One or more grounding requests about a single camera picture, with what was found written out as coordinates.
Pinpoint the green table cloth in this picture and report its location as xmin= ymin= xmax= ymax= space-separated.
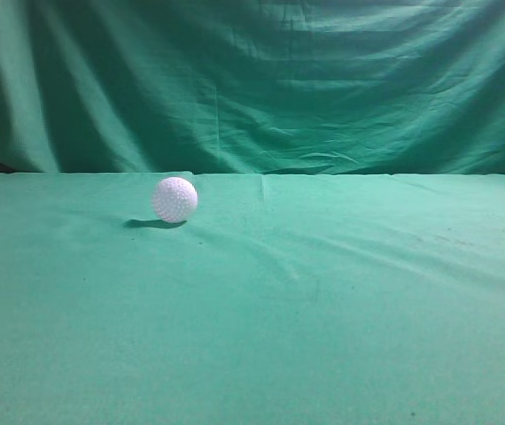
xmin=0 ymin=174 xmax=505 ymax=424

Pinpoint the green backdrop cloth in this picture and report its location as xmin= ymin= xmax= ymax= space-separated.
xmin=0 ymin=1 xmax=505 ymax=174

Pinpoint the white dimpled golf ball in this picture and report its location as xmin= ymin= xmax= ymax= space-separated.
xmin=151 ymin=177 xmax=198 ymax=223

